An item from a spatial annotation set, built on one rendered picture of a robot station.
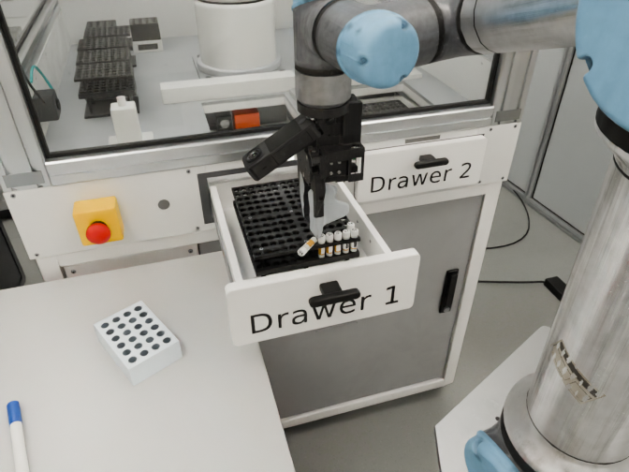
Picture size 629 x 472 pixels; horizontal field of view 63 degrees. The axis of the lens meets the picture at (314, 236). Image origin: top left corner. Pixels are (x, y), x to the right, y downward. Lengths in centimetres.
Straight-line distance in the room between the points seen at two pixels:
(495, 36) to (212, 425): 60
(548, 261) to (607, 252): 210
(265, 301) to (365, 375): 85
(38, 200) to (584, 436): 88
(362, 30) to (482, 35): 13
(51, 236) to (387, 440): 110
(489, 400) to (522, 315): 133
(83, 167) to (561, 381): 80
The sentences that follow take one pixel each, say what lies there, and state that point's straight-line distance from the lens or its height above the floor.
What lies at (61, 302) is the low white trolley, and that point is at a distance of 103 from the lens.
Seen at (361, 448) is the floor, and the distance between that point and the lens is 164.
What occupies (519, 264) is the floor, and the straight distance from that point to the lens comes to 238.
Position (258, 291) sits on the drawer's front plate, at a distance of 72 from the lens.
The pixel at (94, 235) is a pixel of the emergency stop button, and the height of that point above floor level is 88.
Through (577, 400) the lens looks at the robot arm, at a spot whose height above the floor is 109.
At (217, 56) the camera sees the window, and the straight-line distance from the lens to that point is 93.
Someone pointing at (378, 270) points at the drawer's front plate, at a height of 91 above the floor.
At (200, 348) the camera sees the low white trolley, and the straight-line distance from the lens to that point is 87.
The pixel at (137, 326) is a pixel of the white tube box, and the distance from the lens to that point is 89.
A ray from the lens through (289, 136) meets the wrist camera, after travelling 71.
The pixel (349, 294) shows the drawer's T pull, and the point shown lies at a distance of 72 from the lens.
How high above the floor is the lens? 140
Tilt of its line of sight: 36 degrees down
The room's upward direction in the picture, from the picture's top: straight up
